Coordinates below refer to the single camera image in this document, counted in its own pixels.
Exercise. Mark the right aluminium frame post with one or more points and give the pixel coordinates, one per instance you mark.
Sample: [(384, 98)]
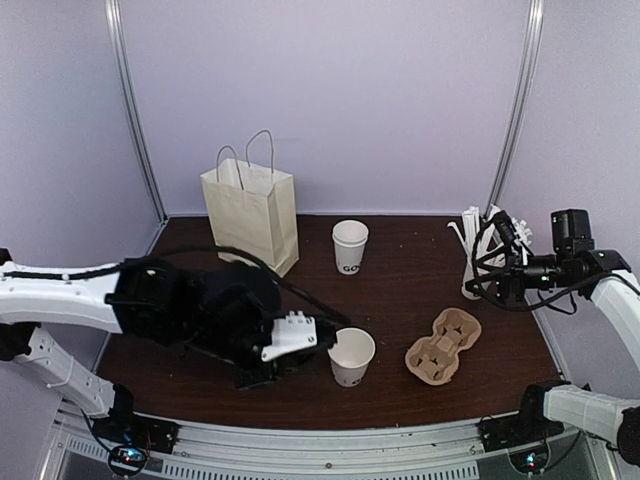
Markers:
[(528, 63)]

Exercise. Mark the white wrapped stirrers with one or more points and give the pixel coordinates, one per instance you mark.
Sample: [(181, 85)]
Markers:
[(472, 230)]

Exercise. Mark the aluminium frame post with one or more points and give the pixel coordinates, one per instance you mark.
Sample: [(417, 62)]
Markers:
[(118, 41), (528, 63)]

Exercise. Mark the front aluminium rail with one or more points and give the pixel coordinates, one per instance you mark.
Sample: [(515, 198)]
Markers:
[(445, 451)]

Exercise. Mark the cardboard cup carrier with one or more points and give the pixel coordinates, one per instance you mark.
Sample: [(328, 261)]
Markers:
[(435, 359)]

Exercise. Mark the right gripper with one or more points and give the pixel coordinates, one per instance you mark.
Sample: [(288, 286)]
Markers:
[(510, 278)]

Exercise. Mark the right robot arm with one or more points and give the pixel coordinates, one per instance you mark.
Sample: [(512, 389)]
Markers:
[(586, 302)]

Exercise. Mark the left aluminium frame post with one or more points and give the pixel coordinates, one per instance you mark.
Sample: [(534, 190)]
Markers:
[(118, 41)]

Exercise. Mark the white paper cup stack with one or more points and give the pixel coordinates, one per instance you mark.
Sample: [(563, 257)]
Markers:
[(350, 238)]

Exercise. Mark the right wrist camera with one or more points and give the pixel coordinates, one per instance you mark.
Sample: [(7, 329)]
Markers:
[(506, 230)]

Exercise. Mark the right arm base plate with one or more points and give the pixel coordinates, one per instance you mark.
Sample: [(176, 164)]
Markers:
[(525, 440)]

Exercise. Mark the white paper bag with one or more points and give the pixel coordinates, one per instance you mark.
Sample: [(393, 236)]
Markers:
[(252, 208)]

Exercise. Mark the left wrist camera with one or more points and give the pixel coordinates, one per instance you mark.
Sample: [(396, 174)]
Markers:
[(297, 332)]

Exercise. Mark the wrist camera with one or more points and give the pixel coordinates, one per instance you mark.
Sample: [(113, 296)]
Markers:
[(506, 230), (297, 332)]

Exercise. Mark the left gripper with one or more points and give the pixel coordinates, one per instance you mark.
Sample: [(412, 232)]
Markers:
[(246, 378)]

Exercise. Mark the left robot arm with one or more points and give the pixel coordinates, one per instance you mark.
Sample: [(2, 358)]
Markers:
[(232, 314)]

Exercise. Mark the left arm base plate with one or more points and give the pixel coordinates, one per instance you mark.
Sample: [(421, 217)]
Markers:
[(130, 447)]

